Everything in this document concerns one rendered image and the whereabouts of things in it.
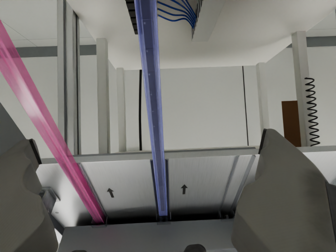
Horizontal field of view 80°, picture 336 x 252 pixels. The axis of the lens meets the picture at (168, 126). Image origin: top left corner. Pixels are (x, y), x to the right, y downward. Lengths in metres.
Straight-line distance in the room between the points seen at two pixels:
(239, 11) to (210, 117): 1.45
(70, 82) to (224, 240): 0.47
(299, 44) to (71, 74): 0.69
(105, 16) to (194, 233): 0.55
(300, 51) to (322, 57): 1.80
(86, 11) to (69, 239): 0.51
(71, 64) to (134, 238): 0.42
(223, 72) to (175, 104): 0.57
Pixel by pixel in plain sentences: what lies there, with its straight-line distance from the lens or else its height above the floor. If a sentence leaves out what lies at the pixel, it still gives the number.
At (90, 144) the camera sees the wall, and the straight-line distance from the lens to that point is 2.07.
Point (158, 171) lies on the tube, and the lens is 0.26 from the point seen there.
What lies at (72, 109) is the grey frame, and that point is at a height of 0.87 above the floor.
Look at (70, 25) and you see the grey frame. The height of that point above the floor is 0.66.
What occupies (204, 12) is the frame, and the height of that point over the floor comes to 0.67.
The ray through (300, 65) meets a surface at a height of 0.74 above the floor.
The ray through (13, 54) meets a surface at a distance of 0.20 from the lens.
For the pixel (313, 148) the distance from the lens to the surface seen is 0.32.
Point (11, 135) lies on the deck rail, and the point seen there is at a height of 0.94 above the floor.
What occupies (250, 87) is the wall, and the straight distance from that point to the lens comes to 2.17.
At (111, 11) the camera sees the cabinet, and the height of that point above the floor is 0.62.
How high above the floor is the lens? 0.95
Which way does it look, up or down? 4 degrees down
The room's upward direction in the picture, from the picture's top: 178 degrees clockwise
